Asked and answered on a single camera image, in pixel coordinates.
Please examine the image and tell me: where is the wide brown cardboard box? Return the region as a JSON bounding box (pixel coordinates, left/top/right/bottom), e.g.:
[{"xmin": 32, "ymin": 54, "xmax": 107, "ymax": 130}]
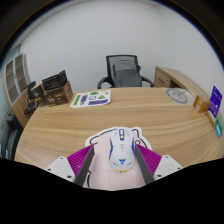
[{"xmin": 42, "ymin": 80, "xmax": 74, "ymax": 108}]

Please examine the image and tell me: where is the small orange box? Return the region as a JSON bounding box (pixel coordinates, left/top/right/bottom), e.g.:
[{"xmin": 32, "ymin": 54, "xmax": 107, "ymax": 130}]
[{"xmin": 193, "ymin": 95, "xmax": 212, "ymax": 114}]

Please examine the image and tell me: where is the white green purple sticker sheet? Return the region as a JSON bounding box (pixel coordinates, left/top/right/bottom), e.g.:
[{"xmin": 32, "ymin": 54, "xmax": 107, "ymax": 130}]
[{"xmin": 69, "ymin": 89, "xmax": 112, "ymax": 109}]

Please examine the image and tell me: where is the white blue yellow computer mouse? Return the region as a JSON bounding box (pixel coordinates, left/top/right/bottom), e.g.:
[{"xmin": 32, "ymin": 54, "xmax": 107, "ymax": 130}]
[{"xmin": 108, "ymin": 127, "xmax": 137, "ymax": 173}]

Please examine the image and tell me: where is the teal card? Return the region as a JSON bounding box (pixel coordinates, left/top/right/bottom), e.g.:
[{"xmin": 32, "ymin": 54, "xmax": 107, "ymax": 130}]
[{"xmin": 214, "ymin": 115, "xmax": 224, "ymax": 138}]

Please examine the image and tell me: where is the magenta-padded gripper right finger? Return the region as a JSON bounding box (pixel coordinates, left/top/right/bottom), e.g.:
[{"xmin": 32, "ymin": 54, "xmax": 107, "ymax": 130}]
[{"xmin": 133, "ymin": 143, "xmax": 184, "ymax": 185}]

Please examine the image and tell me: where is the pink cartoon-shaped mouse pad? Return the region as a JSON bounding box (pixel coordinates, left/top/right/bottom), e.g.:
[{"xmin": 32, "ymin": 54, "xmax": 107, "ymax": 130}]
[{"xmin": 81, "ymin": 125, "xmax": 154, "ymax": 192}]

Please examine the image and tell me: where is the white sheet with round print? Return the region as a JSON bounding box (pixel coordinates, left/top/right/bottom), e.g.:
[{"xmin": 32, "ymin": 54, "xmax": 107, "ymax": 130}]
[{"xmin": 162, "ymin": 87, "xmax": 197, "ymax": 106}]

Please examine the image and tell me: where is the grey backpack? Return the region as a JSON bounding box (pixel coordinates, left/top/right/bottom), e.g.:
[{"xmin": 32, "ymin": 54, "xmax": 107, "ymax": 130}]
[{"xmin": 112, "ymin": 59, "xmax": 143, "ymax": 88}]

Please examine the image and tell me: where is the black mesh office chair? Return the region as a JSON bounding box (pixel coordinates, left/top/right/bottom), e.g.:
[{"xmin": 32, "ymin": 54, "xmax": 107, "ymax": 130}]
[{"xmin": 96, "ymin": 54, "xmax": 155, "ymax": 90}]

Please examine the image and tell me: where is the black leather sofa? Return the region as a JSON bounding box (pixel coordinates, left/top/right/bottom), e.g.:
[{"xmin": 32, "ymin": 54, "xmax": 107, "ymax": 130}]
[{"xmin": 0, "ymin": 113, "xmax": 24, "ymax": 161}]

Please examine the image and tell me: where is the wooden side desk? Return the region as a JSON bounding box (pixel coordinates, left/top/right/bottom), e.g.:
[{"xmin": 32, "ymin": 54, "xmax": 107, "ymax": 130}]
[{"xmin": 153, "ymin": 65, "xmax": 201, "ymax": 98}]

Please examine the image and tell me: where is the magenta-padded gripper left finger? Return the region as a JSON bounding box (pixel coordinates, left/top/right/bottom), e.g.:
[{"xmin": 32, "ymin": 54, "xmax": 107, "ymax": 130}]
[{"xmin": 44, "ymin": 144, "xmax": 96, "ymax": 188}]

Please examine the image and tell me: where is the purple card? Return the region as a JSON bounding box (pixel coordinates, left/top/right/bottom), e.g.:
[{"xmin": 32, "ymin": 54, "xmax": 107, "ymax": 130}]
[{"xmin": 208, "ymin": 85, "xmax": 223, "ymax": 118}]

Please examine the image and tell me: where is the black visitor chair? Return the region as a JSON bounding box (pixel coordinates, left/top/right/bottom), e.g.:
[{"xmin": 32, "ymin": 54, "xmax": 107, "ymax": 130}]
[{"xmin": 23, "ymin": 80, "xmax": 38, "ymax": 116}]

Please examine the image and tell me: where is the wooden glass-door cabinet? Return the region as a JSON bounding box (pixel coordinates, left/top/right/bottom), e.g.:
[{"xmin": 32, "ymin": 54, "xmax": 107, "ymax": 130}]
[{"xmin": 2, "ymin": 52, "xmax": 32, "ymax": 128}]

